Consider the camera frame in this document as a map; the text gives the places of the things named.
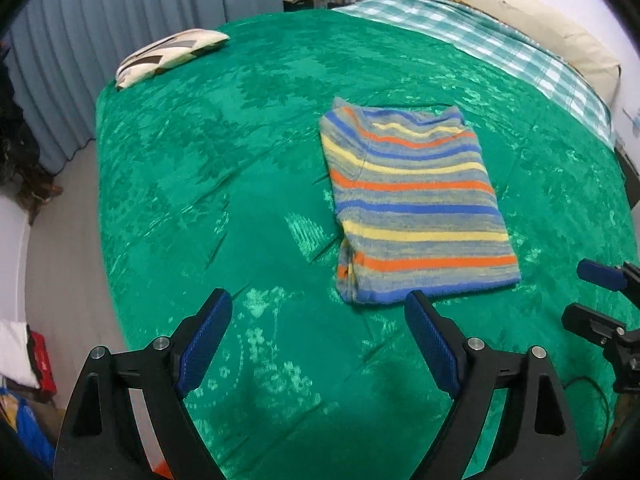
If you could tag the blue bag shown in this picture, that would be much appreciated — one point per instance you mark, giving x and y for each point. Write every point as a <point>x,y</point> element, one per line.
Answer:
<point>27,430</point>

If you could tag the green plush blanket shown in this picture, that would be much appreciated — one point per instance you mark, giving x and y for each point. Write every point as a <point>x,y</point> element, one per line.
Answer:
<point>200,160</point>

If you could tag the patterned cream pillow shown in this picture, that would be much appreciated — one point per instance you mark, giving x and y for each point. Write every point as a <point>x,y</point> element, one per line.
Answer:
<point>165,55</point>

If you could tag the white cloth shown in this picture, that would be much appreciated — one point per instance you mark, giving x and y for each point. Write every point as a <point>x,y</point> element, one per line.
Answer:
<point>15,355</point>

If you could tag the green checkered bed sheet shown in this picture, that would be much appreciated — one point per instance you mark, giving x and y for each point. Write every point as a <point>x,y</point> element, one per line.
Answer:
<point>500,45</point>

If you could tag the dark bed frame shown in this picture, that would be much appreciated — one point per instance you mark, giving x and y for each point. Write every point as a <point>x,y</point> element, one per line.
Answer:
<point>631,170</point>

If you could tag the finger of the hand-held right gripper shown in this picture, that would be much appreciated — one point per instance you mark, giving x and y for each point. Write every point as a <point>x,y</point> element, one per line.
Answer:
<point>600,274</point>
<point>587,321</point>

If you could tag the orange object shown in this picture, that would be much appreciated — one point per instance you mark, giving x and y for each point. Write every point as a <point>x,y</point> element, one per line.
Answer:
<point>161,471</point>

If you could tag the blue wall sticker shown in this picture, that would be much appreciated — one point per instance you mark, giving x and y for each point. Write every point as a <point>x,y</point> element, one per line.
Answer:
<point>634,120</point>

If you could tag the dark clothes heap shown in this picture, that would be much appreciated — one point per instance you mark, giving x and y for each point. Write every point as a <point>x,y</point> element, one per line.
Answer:
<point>20,150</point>

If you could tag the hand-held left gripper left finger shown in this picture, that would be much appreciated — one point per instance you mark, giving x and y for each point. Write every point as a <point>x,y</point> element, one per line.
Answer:
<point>202,350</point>

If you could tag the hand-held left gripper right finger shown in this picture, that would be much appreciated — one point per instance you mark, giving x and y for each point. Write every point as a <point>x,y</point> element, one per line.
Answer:
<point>435,345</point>

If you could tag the red box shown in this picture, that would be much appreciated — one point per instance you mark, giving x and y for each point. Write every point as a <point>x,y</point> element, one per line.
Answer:
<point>44,362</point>

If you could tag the blue grey curtain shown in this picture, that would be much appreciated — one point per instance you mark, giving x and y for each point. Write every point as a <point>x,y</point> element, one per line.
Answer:
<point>100,20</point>

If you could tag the striped knit sweater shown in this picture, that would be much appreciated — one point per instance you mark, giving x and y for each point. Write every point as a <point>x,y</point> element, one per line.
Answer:
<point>415,210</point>

